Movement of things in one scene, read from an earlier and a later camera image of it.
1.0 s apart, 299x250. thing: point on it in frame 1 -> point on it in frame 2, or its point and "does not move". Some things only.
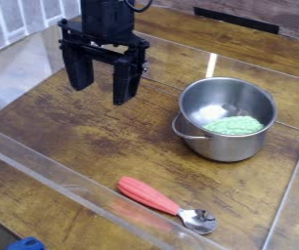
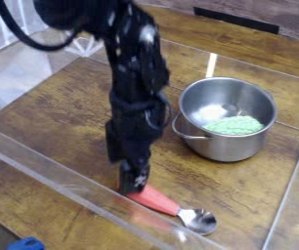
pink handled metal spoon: x=200 y=221 does not move
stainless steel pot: x=225 y=116 does not move
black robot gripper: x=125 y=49 -> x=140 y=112
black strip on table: x=237 y=20 does not move
